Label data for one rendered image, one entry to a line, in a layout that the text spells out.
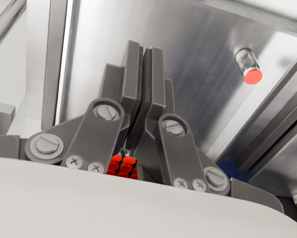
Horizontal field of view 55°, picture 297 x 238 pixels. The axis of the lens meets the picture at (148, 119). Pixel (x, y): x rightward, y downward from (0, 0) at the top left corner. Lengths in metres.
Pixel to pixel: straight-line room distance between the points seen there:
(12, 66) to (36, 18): 1.24
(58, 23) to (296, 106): 0.33
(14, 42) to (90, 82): 1.14
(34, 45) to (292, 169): 0.49
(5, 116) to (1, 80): 1.20
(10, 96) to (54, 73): 1.38
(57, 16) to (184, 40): 0.15
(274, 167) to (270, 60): 0.25
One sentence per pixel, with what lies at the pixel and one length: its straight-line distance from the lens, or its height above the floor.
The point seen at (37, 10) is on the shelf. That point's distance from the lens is 0.37.
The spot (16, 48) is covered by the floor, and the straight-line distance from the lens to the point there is 1.54.
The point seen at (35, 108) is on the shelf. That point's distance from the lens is 0.47.
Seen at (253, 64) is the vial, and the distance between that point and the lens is 0.36.
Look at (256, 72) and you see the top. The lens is 0.35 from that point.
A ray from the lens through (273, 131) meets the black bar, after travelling 0.48.
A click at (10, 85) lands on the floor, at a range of 1.70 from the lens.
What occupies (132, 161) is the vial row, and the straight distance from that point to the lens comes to 0.45.
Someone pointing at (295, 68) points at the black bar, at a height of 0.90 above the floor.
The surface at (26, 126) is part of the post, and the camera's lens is 0.48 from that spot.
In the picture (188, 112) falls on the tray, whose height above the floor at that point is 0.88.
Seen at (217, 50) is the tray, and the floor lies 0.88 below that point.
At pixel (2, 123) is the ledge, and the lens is 0.52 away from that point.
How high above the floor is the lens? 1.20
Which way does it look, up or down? 45 degrees down
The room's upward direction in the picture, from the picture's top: 179 degrees counter-clockwise
